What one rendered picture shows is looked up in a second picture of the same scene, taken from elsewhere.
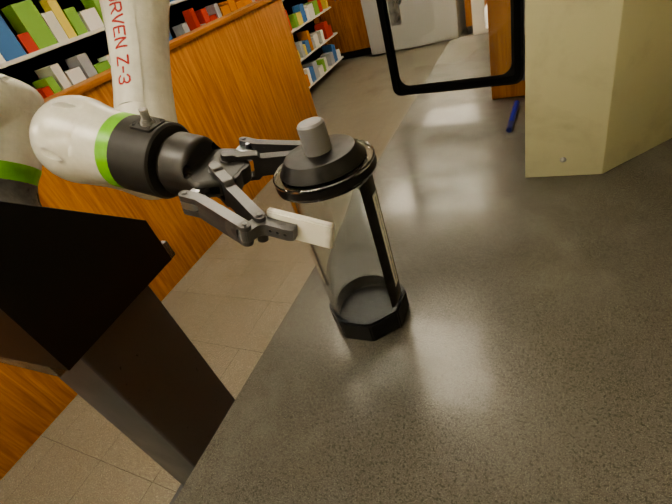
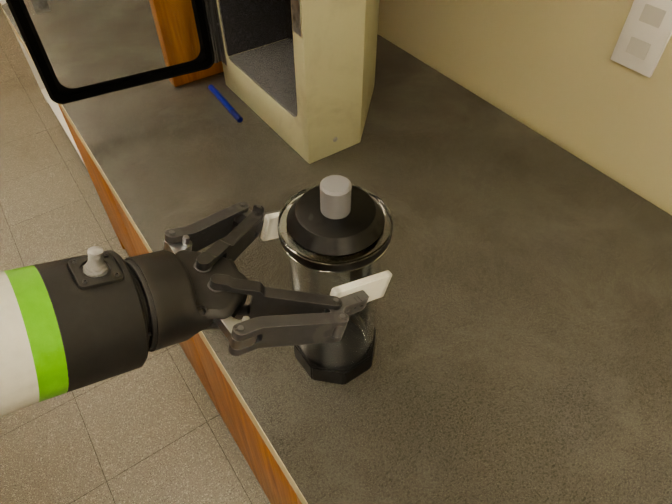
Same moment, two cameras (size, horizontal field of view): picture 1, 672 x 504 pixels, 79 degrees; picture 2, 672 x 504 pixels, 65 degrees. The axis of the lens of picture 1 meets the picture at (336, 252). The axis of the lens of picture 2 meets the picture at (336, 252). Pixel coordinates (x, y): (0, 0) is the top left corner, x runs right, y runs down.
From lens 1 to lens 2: 0.44 m
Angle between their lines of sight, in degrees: 51
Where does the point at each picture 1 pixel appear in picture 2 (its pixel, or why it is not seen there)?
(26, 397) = not seen: outside the picture
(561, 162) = (334, 141)
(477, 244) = not seen: hidden behind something
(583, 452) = (545, 329)
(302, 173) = (359, 237)
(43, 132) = not seen: outside the picture
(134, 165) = (127, 338)
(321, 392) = (385, 439)
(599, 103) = (355, 87)
